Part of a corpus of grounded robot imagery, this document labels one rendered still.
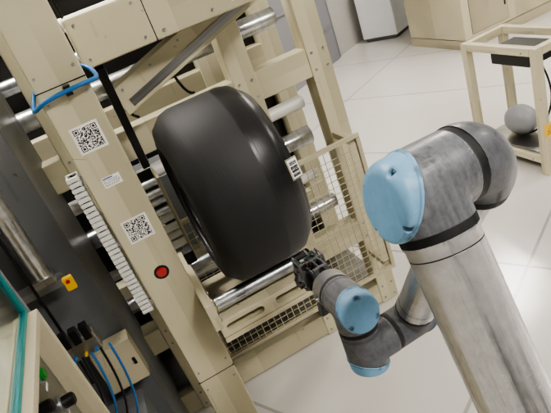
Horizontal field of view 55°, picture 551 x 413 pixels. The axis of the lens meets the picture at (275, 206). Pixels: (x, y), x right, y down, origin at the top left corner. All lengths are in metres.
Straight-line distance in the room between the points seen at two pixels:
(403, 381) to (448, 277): 1.73
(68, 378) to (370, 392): 1.42
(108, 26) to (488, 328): 1.33
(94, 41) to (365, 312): 1.10
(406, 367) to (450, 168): 1.83
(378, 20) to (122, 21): 6.22
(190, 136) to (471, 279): 0.89
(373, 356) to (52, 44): 1.05
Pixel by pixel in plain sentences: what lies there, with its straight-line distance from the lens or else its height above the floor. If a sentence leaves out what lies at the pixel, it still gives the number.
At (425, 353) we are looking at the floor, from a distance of 2.53.
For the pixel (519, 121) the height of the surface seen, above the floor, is 0.27.
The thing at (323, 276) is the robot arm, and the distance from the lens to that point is 1.23.
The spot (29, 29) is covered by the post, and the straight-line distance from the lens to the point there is 1.43.
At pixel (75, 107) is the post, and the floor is 1.59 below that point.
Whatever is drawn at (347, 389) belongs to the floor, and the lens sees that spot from 2.48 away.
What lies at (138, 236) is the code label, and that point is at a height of 1.20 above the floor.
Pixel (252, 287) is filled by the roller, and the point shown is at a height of 0.91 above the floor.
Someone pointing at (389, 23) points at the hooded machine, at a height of 0.21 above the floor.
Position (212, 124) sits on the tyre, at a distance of 1.44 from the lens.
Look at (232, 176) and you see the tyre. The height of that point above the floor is 1.31.
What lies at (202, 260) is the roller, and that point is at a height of 0.91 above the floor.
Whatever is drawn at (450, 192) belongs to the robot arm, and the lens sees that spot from 0.72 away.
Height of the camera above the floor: 1.81
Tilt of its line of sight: 27 degrees down
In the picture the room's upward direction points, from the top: 21 degrees counter-clockwise
